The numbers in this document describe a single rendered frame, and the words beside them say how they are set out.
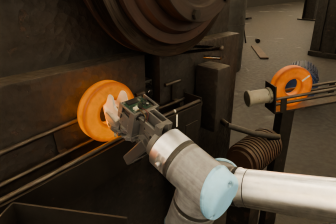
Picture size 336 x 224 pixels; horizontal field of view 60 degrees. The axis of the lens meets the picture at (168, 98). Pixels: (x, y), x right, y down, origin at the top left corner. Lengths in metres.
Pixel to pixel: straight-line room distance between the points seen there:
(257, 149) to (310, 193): 0.46
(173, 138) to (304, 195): 0.27
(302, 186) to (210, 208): 0.21
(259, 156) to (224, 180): 0.55
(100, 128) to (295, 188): 0.45
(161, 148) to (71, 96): 0.29
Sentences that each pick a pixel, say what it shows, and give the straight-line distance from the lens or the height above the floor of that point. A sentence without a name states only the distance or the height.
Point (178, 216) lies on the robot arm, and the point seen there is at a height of 0.65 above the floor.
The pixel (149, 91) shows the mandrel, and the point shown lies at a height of 0.75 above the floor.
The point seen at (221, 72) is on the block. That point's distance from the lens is 0.98.
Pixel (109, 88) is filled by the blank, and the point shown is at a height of 0.83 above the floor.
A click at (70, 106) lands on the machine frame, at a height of 0.78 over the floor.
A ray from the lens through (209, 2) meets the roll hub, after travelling 0.76.
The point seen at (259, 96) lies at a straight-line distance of 1.10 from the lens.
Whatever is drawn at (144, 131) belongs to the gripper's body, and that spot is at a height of 0.77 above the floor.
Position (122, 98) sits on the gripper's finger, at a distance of 0.71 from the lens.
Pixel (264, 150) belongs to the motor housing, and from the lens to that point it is 1.10.
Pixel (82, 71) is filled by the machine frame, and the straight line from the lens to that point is 0.74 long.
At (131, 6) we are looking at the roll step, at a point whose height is 1.02.
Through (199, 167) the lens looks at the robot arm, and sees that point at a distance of 0.54.
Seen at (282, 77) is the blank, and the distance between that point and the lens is 1.12.
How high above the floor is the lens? 1.07
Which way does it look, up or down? 22 degrees down
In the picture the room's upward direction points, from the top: straight up
